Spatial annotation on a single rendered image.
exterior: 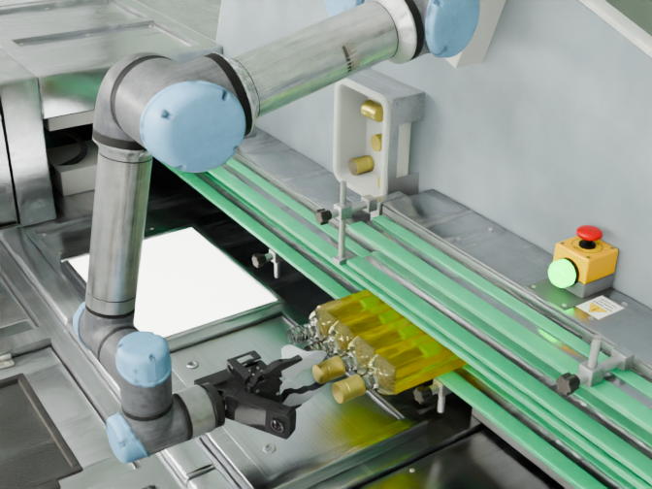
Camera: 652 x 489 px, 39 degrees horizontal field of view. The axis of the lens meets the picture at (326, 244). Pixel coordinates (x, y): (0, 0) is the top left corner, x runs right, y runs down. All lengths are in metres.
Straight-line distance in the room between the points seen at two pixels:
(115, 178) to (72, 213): 1.13
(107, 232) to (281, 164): 0.86
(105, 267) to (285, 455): 0.45
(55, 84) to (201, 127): 1.18
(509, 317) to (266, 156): 0.91
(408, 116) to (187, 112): 0.72
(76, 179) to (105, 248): 1.18
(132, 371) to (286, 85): 0.45
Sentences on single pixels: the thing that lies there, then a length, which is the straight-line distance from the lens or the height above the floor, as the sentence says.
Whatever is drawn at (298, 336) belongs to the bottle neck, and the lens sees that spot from 1.60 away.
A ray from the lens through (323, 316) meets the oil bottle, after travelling 1.62.
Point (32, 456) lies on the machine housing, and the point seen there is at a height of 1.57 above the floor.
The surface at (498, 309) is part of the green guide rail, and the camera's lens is 1.47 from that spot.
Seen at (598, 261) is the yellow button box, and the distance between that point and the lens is 1.47.
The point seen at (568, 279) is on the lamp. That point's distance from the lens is 1.46.
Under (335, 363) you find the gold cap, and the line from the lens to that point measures 1.52.
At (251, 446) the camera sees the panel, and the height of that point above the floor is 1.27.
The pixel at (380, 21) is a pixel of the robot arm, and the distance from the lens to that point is 1.30.
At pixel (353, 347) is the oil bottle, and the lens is 1.54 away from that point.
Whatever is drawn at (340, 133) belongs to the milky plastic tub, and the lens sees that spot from 1.89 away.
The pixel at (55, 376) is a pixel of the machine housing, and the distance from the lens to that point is 1.86.
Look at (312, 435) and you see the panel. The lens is 1.60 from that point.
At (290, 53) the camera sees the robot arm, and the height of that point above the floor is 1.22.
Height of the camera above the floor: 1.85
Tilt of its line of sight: 30 degrees down
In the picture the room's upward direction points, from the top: 107 degrees counter-clockwise
